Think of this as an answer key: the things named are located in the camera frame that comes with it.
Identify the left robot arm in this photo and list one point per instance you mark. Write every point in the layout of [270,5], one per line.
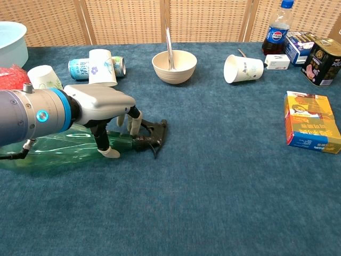
[26,114]

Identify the green plastic spray bottle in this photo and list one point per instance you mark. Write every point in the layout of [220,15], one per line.
[66,149]

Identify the paper cup blue flower print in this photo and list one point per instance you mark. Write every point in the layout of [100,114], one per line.
[101,69]

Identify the wicker folding screen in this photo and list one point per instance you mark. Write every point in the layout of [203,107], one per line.
[128,21]

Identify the paper cup teal flower print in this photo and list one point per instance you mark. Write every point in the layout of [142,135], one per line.
[247,69]

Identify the blue white carton box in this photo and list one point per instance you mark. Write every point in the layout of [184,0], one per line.
[295,49]

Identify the blue white beverage can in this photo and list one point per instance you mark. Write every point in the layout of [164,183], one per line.
[78,69]

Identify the metal spoon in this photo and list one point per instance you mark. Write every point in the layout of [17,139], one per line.
[169,45]

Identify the Pepsi cola bottle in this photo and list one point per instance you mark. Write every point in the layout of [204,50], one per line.
[277,34]

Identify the blue tablecloth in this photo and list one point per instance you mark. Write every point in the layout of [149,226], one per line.
[186,200]

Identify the yellow orange food box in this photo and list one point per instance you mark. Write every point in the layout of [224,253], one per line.
[311,122]

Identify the beige ribbed bowl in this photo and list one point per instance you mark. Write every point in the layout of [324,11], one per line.
[183,69]

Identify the paper cup green leaf print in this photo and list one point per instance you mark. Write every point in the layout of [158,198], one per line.
[42,76]

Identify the light blue plastic basin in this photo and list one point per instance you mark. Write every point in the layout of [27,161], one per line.
[13,45]

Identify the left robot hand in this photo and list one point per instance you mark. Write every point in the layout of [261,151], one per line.
[101,100]

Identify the small white box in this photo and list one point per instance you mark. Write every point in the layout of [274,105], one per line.
[278,62]

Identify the black gold tin can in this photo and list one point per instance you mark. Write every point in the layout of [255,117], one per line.
[319,64]

